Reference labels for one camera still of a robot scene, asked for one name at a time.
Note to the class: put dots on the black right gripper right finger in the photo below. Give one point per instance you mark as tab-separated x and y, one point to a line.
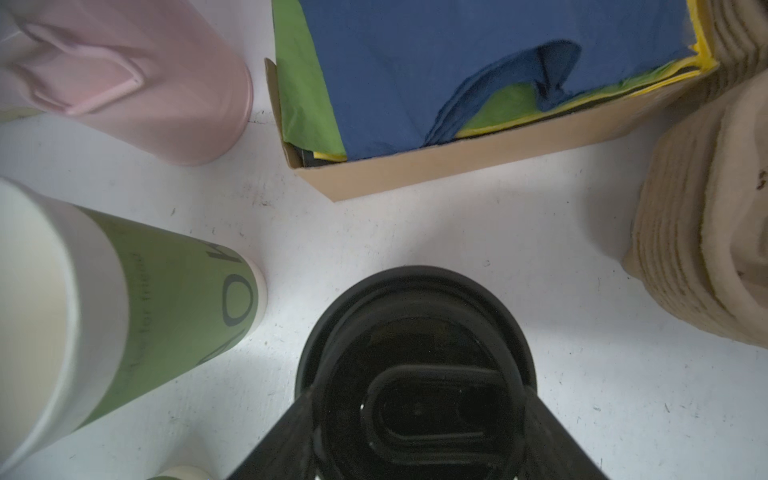
551	453

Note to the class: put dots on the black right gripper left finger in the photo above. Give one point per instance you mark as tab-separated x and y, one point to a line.
286	451

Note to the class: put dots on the black cup lid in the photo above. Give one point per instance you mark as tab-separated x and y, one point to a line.
418	372

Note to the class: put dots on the green paper cup stack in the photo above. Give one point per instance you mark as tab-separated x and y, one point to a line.
97	311

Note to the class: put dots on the stack of pulp cup carriers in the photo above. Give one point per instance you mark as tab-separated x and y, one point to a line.
699	238

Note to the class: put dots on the cardboard napkin box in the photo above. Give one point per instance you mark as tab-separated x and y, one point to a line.
605	122

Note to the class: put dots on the green napkin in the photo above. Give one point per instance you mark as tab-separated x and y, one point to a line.
307	117

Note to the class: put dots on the dark blue napkin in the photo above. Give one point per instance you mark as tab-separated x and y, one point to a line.
404	75

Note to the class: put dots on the pink metal bucket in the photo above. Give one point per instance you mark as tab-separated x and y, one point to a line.
153	74

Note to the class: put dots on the yellow napkin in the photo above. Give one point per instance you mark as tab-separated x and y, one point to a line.
515	105

